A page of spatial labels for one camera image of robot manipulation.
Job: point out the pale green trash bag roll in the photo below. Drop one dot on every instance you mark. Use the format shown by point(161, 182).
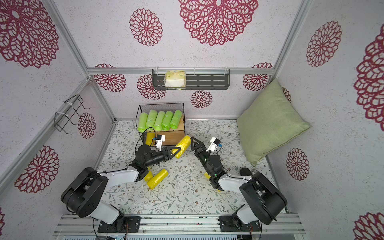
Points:
point(159, 120)

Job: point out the green cushion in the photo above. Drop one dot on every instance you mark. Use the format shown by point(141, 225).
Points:
point(269, 123)

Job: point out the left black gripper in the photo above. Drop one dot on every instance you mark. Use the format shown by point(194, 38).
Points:
point(168, 154)

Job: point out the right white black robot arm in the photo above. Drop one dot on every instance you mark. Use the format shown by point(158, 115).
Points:
point(263, 200)

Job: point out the green trash bag roll top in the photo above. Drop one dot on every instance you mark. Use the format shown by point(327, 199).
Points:
point(151, 119)

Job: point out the black wire wall hook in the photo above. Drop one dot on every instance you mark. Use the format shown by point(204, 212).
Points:
point(62, 119)

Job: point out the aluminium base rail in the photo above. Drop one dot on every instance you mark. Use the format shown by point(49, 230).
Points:
point(199, 224)

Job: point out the grey wall metal rack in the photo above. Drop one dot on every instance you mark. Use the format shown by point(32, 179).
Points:
point(196, 80)

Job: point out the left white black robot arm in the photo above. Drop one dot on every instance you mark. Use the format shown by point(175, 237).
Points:
point(84, 195)

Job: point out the white sponge block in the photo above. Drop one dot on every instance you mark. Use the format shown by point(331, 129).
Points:
point(175, 79)

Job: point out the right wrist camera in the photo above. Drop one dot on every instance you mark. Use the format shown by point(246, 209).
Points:
point(214, 144)

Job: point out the black wire wooden shelf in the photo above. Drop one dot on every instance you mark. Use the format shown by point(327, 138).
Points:
point(173, 136)

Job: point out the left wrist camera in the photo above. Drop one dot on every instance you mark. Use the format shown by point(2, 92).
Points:
point(159, 139)

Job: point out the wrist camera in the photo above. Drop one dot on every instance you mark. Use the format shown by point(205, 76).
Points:
point(214, 144)
point(159, 139)

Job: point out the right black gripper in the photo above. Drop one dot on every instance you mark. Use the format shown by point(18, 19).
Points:
point(203, 154)

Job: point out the yellow trash bag roll diagonal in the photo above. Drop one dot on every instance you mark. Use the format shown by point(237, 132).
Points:
point(157, 179)

